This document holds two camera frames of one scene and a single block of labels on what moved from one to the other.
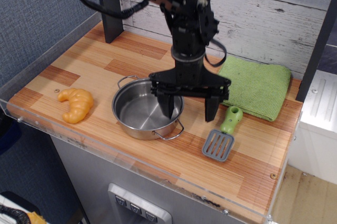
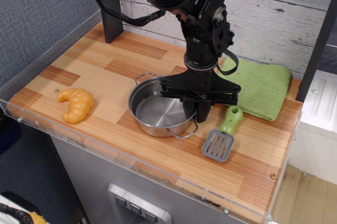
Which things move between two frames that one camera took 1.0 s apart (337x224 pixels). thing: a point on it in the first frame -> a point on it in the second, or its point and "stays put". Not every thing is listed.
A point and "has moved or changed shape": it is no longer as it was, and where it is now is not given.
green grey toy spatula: (217, 145) stays put
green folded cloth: (260, 90) stays put
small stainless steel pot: (138, 111) has moved or changed shape
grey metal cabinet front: (90, 173) stays put
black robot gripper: (191, 77) -> (205, 84)
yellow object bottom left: (36, 218) stays put
